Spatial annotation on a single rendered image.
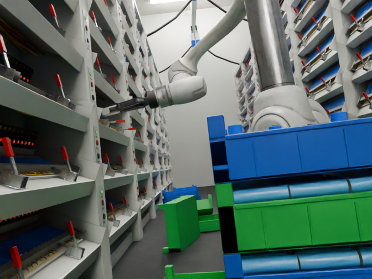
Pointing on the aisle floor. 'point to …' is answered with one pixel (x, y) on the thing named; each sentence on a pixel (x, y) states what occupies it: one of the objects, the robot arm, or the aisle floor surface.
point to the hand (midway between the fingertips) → (110, 110)
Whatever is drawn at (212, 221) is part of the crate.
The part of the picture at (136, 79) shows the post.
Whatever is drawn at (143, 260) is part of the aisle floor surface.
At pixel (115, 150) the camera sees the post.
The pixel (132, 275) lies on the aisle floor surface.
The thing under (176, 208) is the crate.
